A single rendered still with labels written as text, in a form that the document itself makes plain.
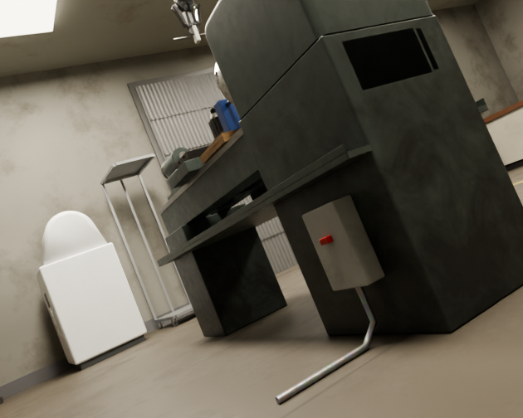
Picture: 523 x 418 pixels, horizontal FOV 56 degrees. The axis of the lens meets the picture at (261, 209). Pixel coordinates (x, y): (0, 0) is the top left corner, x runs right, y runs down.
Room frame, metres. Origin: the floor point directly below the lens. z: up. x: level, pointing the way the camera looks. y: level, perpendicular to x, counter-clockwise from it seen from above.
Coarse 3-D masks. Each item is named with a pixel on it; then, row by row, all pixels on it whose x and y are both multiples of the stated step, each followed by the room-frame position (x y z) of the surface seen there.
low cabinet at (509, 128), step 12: (516, 108) 6.86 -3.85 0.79; (492, 120) 7.25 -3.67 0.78; (504, 120) 7.11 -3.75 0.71; (516, 120) 6.97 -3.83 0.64; (492, 132) 7.32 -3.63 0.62; (504, 132) 7.18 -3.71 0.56; (516, 132) 7.03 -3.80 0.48; (504, 144) 7.25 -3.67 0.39; (516, 144) 7.09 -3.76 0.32; (504, 156) 7.31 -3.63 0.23; (516, 156) 7.16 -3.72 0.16
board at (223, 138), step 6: (228, 132) 2.07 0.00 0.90; (234, 132) 2.09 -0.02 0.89; (222, 138) 2.06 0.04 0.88; (228, 138) 2.07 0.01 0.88; (216, 144) 2.13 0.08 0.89; (222, 144) 2.09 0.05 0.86; (210, 150) 2.20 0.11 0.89; (216, 150) 2.15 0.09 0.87; (204, 156) 2.27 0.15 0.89; (210, 156) 2.22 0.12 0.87; (204, 162) 2.29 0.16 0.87
